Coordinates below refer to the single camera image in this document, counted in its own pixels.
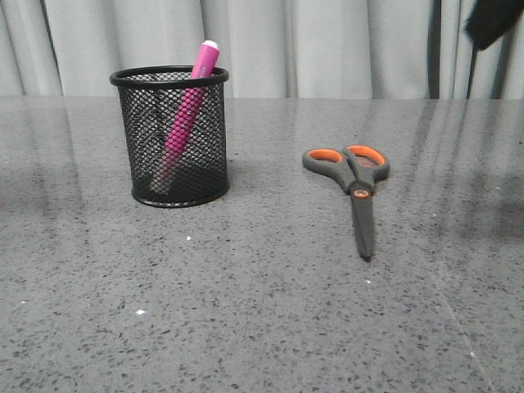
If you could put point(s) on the pink marker pen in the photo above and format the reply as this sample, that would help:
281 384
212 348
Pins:
184 119

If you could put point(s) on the grey orange scissors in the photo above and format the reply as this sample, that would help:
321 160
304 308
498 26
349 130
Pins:
356 169

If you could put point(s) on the grey curtain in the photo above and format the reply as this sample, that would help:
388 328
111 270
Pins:
305 49

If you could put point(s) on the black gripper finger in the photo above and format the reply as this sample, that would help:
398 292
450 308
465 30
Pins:
491 19

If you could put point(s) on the black mesh pen holder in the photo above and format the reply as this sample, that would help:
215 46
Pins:
149 99

